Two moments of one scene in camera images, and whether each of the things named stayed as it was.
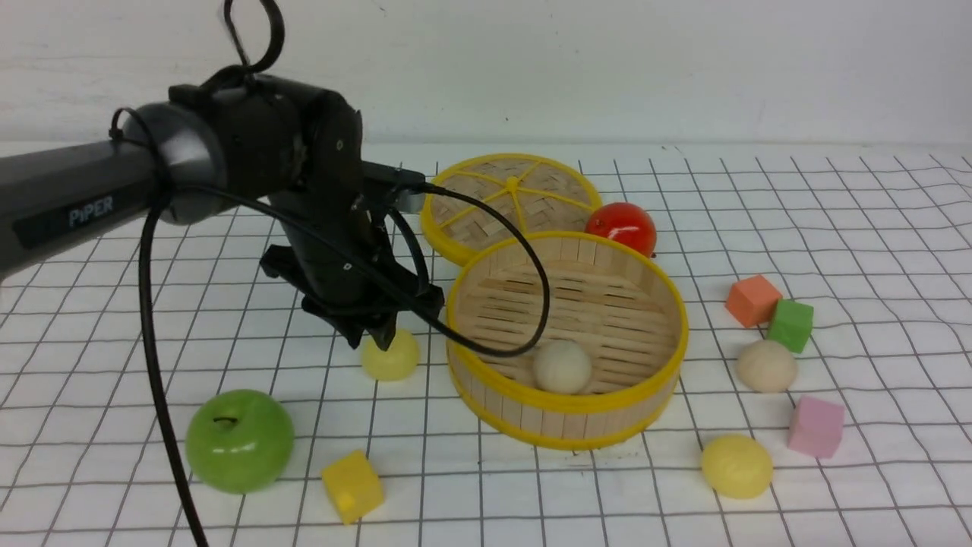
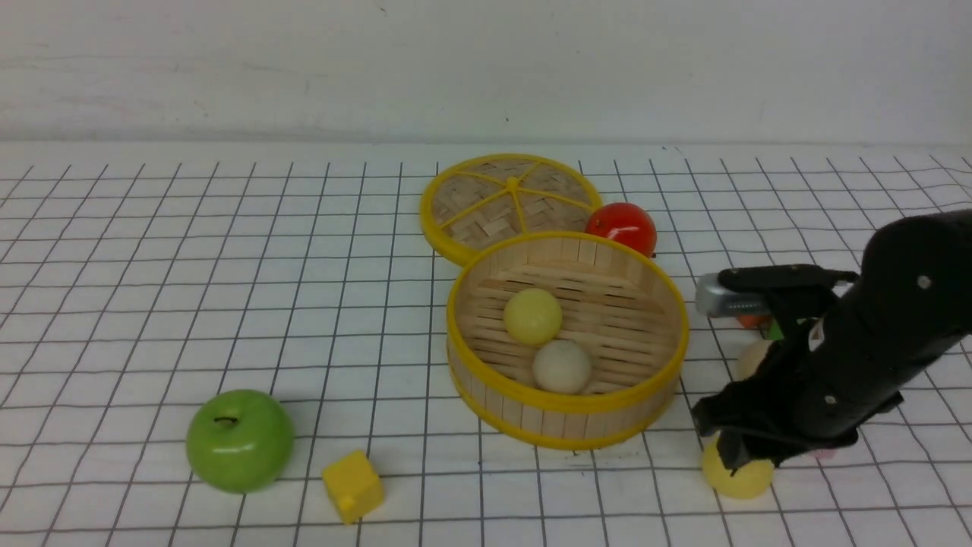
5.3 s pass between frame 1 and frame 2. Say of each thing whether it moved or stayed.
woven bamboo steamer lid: stayed
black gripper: moved
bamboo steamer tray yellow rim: stayed
